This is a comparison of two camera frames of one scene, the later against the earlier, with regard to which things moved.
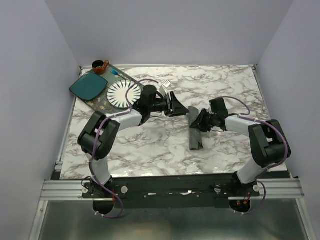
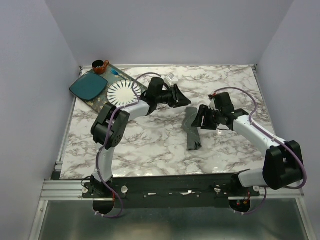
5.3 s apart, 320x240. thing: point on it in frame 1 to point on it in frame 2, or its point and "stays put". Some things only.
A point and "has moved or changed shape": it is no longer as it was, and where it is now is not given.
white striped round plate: [116, 93] stays put
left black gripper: [178, 109] to [181, 100]
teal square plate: [88, 85] stays put
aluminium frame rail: [63, 190] stays put
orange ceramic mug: [99, 66] stays put
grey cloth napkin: [195, 139] has moved or changed shape
